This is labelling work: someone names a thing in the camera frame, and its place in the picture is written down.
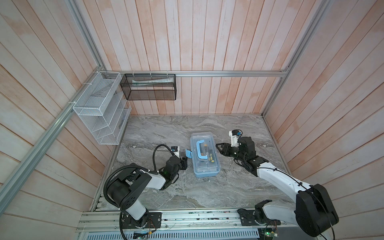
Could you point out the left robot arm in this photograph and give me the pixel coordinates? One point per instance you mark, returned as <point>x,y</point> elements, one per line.
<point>124,186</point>

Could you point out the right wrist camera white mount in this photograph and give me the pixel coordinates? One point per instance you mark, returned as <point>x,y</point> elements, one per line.
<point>235,135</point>

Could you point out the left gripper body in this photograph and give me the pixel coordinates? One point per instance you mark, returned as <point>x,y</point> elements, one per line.
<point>175,173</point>

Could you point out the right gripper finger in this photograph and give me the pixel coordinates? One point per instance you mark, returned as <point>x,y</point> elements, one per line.
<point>225,153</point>
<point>223,147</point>

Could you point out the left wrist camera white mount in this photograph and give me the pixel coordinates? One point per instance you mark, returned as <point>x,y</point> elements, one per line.
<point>176,151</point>

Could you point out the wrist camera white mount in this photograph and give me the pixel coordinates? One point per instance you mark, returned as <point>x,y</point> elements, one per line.
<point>176,151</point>
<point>235,135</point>

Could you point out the aluminium front rail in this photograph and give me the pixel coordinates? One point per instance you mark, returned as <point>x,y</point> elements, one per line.
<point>190,219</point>

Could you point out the blue plastic tool box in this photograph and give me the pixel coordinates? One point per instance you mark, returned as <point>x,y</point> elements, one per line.
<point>203,168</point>

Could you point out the black mesh basket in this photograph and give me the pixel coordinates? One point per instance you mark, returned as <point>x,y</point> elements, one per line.
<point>149,87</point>

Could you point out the white wire mesh shelf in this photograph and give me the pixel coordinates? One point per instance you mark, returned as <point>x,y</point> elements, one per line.
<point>103,109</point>

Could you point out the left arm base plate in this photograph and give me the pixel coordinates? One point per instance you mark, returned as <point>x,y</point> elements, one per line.
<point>151,220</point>

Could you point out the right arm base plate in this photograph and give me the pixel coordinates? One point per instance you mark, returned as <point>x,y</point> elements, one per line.
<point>249,217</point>

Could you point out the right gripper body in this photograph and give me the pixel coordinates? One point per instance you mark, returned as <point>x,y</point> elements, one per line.
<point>237,155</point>

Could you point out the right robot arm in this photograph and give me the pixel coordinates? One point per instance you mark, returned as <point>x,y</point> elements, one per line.
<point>313,212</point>

